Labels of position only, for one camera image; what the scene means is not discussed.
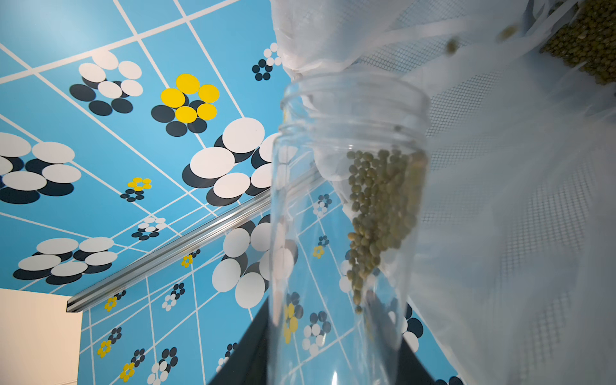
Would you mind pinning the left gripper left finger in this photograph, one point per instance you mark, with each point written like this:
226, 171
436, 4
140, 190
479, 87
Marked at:
248, 364

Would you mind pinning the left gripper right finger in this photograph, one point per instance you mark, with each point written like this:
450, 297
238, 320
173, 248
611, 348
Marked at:
409, 370

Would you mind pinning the clear plastic jar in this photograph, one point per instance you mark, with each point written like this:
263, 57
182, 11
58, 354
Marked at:
349, 169

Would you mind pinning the green mung beans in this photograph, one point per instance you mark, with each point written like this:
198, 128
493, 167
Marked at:
521, 195

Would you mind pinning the white bin liner bag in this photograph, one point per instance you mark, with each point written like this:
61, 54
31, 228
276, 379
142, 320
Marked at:
535, 343

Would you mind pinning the left aluminium corner post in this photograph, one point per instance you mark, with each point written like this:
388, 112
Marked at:
170, 252

